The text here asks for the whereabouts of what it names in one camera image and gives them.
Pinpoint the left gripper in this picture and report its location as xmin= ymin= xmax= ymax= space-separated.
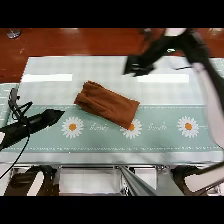
xmin=27 ymin=108 xmax=66 ymax=135

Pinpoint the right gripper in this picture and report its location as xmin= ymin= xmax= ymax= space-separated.
xmin=122 ymin=37 xmax=175 ymax=78

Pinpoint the brown shirt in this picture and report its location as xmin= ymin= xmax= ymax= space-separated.
xmin=73 ymin=80 xmax=141 ymax=131

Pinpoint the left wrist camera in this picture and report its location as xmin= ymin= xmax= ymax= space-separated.
xmin=7 ymin=87 xmax=34 ymax=122

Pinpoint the black cable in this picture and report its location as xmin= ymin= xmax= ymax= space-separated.
xmin=0 ymin=132 xmax=32 ymax=181

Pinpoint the silver frame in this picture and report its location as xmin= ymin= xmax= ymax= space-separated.
xmin=0 ymin=161 xmax=224 ymax=197

